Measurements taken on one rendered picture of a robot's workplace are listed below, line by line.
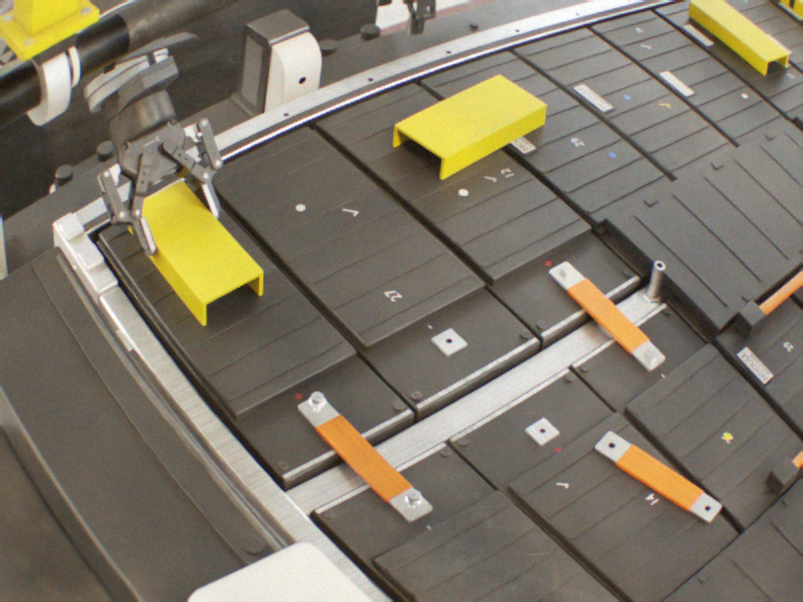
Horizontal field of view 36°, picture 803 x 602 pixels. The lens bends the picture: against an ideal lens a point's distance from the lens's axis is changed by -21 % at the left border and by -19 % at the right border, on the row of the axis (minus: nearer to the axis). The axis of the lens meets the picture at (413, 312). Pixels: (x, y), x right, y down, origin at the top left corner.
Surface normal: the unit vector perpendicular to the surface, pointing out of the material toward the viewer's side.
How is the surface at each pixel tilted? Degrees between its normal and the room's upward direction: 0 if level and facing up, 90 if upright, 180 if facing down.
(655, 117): 0
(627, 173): 0
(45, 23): 90
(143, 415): 0
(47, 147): 90
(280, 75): 90
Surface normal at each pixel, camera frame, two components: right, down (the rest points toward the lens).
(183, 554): 0.09, -0.69
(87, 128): 0.47, 0.67
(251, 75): -0.78, 0.41
